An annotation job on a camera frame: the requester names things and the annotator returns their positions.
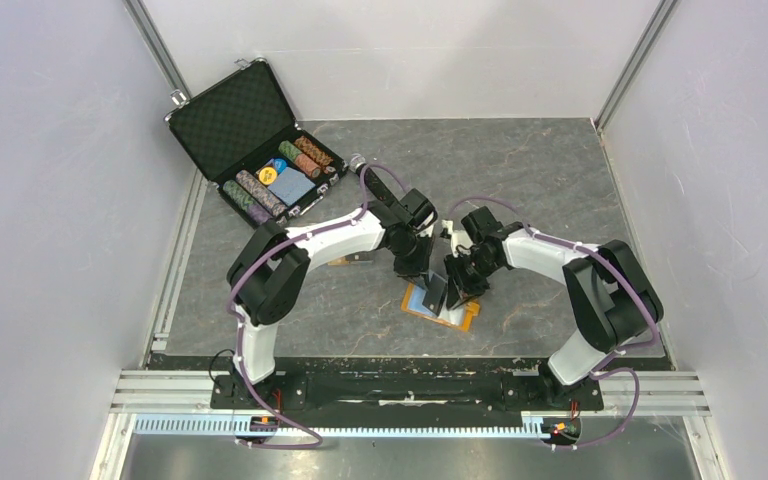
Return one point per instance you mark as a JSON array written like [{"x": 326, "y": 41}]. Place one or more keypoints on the middle gold card in case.
[{"x": 342, "y": 261}]

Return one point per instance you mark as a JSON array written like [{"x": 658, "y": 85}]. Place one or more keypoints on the brown patterned chip stack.
[{"x": 312, "y": 150}]

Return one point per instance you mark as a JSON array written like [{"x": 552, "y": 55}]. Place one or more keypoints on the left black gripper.
[{"x": 420, "y": 266}]

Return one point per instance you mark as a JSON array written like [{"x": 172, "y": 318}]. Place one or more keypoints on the yellow poker chip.
[{"x": 267, "y": 175}]

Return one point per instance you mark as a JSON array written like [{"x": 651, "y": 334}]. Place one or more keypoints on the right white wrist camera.
[{"x": 455, "y": 238}]

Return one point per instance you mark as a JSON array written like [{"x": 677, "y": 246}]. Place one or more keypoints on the green red chip stack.
[{"x": 300, "y": 159}]

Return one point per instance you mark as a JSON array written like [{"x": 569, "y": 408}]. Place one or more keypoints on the black poker chip case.
[{"x": 237, "y": 124}]

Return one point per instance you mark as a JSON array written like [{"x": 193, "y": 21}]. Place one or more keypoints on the black glitter cylinder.
[{"x": 372, "y": 183}]

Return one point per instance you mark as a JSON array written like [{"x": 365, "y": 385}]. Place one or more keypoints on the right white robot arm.
[{"x": 612, "y": 298}]

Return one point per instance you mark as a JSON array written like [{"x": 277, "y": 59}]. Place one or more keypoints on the blue card deck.
[{"x": 290, "y": 186}]

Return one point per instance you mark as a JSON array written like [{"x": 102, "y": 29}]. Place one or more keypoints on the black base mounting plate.
[{"x": 414, "y": 392}]

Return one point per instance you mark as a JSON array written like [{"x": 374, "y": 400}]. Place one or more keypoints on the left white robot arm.
[{"x": 268, "y": 274}]

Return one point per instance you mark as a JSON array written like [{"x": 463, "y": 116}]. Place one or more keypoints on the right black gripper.
[{"x": 459, "y": 287}]

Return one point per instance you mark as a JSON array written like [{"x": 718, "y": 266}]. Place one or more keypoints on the green purple chip stack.
[{"x": 246, "y": 203}]

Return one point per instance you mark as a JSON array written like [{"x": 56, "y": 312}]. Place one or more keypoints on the orange leather card holder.
[{"x": 459, "y": 319}]

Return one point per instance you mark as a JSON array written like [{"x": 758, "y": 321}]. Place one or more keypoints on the black VIP card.
[{"x": 433, "y": 299}]

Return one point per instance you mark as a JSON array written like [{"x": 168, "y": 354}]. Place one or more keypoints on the purple patterned chip stack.
[{"x": 266, "y": 198}]

